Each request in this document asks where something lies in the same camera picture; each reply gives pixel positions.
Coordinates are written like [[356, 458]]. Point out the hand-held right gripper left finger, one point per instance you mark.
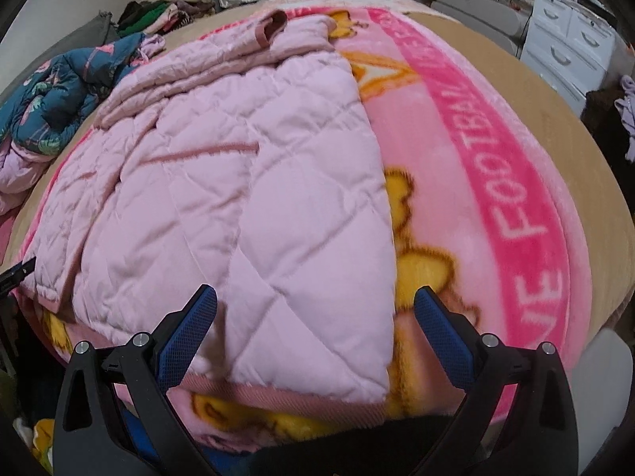
[[183, 338]]

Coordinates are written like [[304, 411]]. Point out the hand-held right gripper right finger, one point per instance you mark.
[[441, 332]]

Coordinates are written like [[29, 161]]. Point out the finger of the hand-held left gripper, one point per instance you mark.
[[17, 272]]

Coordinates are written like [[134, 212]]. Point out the pink quilted jacket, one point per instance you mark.
[[223, 208]]

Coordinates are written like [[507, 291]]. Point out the dark clothes heap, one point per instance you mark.
[[600, 119]]

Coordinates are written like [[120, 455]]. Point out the pile of folded clothes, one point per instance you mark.
[[163, 10]]

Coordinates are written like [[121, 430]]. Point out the pink printed blanket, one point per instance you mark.
[[521, 208]]

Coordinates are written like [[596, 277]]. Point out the yellow cloth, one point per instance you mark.
[[43, 444]]

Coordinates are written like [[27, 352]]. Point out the white smooth object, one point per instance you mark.
[[607, 391]]

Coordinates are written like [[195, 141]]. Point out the blue floral quilt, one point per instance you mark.
[[59, 89]]

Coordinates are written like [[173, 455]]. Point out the bed with tan sheet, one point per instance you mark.
[[570, 134]]

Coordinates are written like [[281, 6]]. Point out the purple cloth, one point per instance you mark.
[[627, 114]]

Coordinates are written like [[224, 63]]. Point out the white drawer chest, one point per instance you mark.
[[570, 39]]

